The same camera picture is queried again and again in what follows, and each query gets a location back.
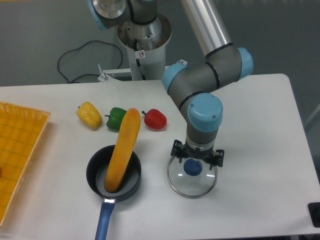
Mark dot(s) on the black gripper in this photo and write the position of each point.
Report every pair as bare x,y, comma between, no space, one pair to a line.
214,158

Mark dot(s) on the glass pot lid blue knob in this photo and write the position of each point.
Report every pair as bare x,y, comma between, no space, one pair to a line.
191,177

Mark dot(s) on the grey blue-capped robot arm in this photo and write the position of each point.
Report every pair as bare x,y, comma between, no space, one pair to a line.
190,89

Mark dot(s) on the red bell pepper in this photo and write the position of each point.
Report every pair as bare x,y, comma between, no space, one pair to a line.
154,119

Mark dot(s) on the long yellow squash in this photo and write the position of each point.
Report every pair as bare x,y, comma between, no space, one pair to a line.
123,149

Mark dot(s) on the green bell pepper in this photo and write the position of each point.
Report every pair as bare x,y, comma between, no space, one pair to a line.
115,118

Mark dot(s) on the yellow bell pepper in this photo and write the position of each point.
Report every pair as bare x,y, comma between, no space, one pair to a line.
89,115

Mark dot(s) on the black box at table edge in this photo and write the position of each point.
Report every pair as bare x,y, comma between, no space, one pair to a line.
314,211

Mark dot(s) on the orange plastic basket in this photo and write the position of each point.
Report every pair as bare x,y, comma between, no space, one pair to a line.
21,129

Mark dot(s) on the dark pot blue handle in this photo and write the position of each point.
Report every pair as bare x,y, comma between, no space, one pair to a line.
95,175

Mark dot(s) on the white metal base frame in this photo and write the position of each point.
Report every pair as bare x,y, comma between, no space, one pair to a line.
116,74

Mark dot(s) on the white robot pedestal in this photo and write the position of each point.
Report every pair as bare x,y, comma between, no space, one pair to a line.
146,47

